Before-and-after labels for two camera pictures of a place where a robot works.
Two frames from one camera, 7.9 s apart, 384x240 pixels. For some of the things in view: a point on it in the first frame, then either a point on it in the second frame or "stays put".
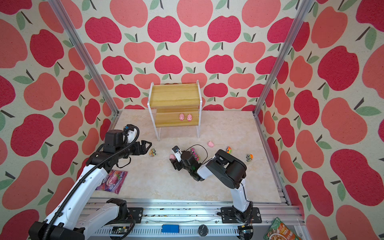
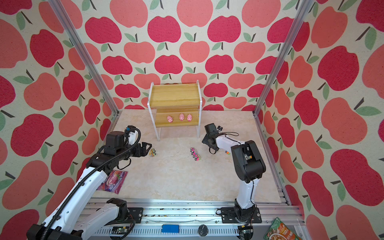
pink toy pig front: (189, 117) stays put
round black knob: (203, 230) stays put
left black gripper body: (130, 148) stays put
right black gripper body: (179, 165) → (207, 140)
